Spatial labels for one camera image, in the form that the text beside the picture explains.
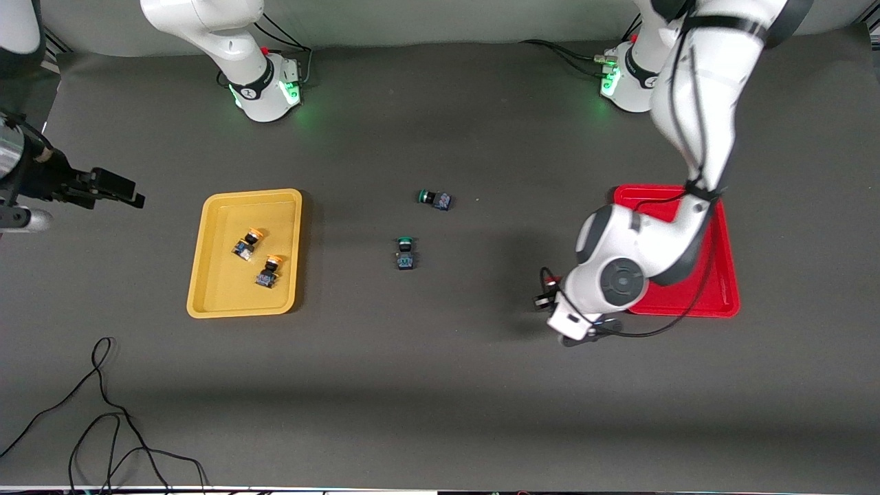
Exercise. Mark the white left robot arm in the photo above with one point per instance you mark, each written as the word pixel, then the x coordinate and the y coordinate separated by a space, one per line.
pixel 694 89

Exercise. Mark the dark grey table mat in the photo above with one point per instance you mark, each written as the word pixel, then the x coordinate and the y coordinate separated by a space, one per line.
pixel 440 412

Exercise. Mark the yellow plastic tray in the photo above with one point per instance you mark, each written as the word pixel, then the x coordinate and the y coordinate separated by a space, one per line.
pixel 244 289

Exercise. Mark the green push button switch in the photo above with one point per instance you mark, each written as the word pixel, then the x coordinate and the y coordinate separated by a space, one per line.
pixel 434 199
pixel 405 253

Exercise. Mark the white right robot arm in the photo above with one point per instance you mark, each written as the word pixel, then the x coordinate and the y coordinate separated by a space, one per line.
pixel 227 41

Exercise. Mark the yellow push button switch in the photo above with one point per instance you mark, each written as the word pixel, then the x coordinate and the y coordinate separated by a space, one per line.
pixel 247 244
pixel 269 271

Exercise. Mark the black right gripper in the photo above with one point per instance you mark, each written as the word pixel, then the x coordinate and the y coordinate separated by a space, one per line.
pixel 49 180

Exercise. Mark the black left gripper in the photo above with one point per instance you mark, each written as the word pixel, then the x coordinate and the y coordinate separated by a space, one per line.
pixel 550 294

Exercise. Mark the red plastic tray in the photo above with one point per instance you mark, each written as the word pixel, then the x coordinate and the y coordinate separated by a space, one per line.
pixel 725 295

